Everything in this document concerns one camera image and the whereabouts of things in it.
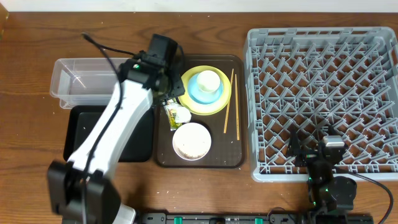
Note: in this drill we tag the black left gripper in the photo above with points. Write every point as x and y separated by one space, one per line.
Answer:
180 90

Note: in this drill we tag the white paper cup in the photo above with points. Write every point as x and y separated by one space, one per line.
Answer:
208 81

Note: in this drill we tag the yellow plate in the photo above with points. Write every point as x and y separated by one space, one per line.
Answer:
200 109

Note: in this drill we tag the light blue small plate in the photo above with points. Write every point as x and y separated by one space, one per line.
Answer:
200 96

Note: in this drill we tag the white tissue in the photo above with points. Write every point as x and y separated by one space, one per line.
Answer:
182 115

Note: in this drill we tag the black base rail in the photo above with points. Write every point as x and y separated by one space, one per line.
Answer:
273 218

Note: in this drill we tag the grey dishwasher rack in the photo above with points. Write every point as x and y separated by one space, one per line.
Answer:
310 78

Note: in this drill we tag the clear plastic waste bin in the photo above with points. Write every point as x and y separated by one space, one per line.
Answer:
82 81

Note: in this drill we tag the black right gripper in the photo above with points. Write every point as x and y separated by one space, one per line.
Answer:
295 149

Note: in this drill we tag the white bowl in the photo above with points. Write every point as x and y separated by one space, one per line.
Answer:
191 141

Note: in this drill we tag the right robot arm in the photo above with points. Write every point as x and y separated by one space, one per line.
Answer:
332 196

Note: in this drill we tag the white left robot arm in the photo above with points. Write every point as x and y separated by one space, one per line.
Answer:
81 188

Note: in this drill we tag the green snack wrapper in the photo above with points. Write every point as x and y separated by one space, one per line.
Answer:
170 108

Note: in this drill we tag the black rectangular tray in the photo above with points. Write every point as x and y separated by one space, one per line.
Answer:
82 120

